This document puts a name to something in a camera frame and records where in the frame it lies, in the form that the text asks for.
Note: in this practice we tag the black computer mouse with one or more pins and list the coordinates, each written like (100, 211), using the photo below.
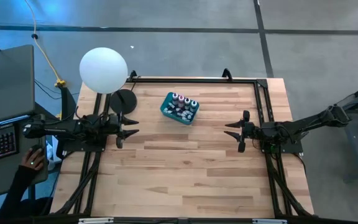
(36, 147)

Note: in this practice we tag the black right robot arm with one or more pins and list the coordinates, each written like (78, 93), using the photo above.
(306, 124)

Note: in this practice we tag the black aluminium table frame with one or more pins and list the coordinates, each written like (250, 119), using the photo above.
(197, 80)

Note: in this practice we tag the large food coloring bottle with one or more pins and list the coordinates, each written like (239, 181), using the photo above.
(187, 102)

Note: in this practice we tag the white globe lamp black base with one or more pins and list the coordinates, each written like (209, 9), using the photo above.
(102, 70)

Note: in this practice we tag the large bottle blue cap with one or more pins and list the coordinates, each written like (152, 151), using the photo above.
(193, 105)

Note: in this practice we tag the small red food coloring bottle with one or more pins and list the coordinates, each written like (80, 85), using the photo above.
(166, 109)

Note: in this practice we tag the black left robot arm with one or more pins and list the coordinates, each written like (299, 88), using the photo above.
(61, 130)

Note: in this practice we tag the person's hand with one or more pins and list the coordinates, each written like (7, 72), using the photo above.
(33, 161)

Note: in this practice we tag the grey monitor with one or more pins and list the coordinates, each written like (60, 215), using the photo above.
(5, 84)

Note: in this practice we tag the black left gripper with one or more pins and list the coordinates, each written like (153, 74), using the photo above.
(112, 127)

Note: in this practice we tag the teal plastic bin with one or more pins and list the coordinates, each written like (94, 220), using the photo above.
(172, 115)

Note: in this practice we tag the black frame clamp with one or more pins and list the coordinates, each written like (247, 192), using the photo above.
(227, 74)
(133, 75)

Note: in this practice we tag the large bottle black tip cap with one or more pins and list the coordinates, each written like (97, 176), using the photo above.
(175, 97)

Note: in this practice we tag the white metal bracket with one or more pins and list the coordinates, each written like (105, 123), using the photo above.
(269, 221)
(95, 220)

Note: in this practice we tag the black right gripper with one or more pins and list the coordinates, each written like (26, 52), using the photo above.
(255, 132)

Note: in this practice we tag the large bottle purple cap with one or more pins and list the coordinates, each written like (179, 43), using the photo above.
(181, 100)

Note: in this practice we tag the person's forearm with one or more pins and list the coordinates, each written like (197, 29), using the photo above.
(14, 193)

